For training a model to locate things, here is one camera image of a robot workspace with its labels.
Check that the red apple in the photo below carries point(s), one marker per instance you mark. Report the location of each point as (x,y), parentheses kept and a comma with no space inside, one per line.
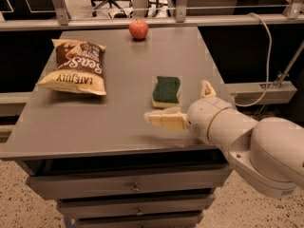
(138,29)

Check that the middle grey drawer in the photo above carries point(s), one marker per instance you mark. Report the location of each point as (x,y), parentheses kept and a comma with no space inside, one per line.
(146,205)

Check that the grey metal railing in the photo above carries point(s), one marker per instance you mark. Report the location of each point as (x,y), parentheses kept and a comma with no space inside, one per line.
(18,15)

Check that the bottom grey drawer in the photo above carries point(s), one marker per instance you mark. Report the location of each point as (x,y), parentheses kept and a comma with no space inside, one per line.
(166,220)

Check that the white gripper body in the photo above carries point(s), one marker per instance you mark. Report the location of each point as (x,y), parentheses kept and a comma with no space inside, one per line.
(204,116)

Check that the grey drawer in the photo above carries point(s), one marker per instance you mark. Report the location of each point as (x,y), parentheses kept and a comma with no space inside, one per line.
(146,205)
(127,182)
(166,220)

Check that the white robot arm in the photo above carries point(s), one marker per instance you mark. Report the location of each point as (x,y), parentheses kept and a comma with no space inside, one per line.
(268,154)

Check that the green and yellow sponge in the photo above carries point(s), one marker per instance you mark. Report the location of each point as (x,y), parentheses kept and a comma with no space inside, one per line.
(166,92)

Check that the brown chips bag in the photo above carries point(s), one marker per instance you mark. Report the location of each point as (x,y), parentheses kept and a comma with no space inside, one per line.
(79,68)

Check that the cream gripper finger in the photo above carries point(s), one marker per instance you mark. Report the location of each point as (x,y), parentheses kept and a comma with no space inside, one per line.
(207,90)
(170,118)

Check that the top grey drawer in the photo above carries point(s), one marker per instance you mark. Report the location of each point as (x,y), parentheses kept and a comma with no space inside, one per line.
(127,182)

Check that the black office chair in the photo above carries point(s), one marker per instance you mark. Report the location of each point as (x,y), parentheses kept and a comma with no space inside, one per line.
(97,4)

